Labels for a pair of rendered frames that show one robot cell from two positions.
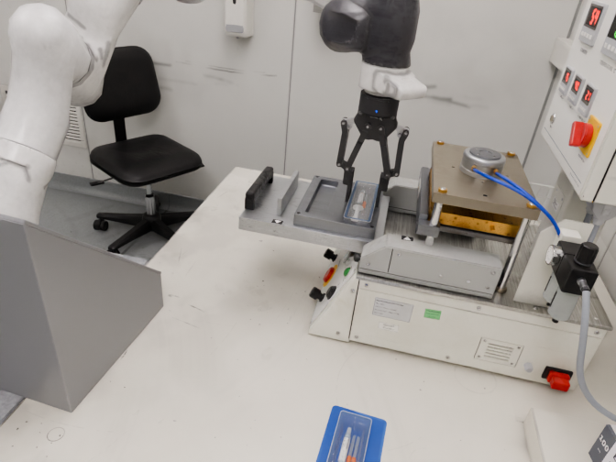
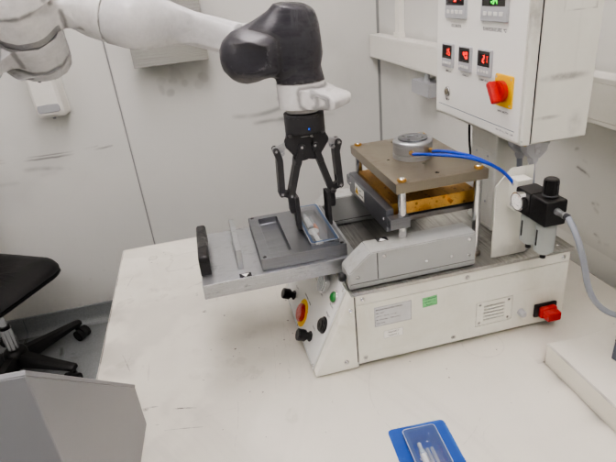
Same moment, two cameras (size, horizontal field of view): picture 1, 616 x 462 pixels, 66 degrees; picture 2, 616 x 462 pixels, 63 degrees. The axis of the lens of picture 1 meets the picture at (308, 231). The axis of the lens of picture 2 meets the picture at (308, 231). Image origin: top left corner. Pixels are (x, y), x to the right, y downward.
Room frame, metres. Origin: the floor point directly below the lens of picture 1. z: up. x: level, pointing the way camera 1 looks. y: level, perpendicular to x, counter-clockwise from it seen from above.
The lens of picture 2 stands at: (0.03, 0.23, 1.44)
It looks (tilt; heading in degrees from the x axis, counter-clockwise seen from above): 26 degrees down; 340
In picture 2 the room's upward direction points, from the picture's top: 6 degrees counter-clockwise
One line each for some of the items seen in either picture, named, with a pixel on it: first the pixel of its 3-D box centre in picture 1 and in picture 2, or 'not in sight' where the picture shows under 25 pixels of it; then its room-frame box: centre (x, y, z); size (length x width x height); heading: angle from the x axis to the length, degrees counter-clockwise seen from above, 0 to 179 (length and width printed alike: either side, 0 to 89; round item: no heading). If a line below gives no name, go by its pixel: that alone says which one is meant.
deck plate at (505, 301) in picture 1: (472, 252); (427, 233); (0.87, -0.36, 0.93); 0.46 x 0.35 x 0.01; 80
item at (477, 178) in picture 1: (493, 190); (431, 168); (0.85, -0.35, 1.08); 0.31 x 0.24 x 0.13; 170
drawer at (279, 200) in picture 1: (319, 205); (272, 244); (0.93, -0.02, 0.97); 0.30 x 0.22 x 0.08; 80
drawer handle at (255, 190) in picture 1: (259, 186); (203, 248); (0.95, 0.12, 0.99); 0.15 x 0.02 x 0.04; 170
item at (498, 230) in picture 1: (473, 192); (413, 177); (0.87, -0.32, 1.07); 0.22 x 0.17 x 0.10; 170
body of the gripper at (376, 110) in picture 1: (377, 115); (305, 135); (0.91, -0.11, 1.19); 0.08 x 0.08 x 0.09
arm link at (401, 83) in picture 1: (392, 81); (313, 95); (0.89, -0.12, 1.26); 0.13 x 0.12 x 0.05; 170
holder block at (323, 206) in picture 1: (341, 204); (294, 235); (0.92, -0.07, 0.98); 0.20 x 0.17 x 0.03; 170
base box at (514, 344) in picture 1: (443, 286); (412, 276); (0.86, -0.31, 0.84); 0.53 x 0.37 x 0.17; 80
